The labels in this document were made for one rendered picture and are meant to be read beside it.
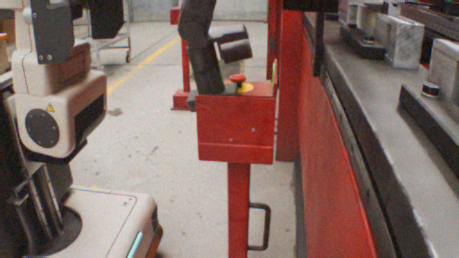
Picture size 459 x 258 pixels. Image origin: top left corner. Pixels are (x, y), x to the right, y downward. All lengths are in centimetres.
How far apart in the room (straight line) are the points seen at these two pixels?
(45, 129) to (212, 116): 40
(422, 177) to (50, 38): 68
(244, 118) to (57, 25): 42
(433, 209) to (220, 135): 51
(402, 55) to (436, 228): 51
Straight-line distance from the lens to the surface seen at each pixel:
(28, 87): 85
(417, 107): 47
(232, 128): 71
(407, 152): 38
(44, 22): 75
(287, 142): 200
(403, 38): 74
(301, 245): 145
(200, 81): 70
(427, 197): 32
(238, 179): 85
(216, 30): 69
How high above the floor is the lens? 104
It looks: 25 degrees down
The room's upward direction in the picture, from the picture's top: straight up
